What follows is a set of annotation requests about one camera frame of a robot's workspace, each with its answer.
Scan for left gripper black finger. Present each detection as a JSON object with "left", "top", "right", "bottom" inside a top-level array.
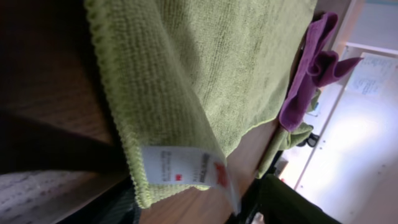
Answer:
[{"left": 1, "top": 108, "right": 127, "bottom": 174}]

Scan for light green microfiber cloth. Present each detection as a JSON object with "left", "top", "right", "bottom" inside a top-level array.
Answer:
[{"left": 85, "top": 0, "right": 316, "bottom": 208}]

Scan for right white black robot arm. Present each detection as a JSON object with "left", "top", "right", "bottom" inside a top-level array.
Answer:
[{"left": 226, "top": 174, "right": 340, "bottom": 224}]

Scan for white cloth label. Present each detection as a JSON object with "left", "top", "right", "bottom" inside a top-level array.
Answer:
[{"left": 142, "top": 146, "right": 241, "bottom": 215}]

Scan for crumpled purple cloth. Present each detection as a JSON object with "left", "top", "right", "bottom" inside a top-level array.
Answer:
[{"left": 279, "top": 12, "right": 361, "bottom": 132}]

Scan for white cabinet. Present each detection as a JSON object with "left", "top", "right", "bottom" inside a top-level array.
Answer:
[{"left": 280, "top": 0, "right": 397, "bottom": 223}]

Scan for paper sheet on cabinet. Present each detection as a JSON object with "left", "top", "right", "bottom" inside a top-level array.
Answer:
[{"left": 345, "top": 52, "right": 397, "bottom": 96}]

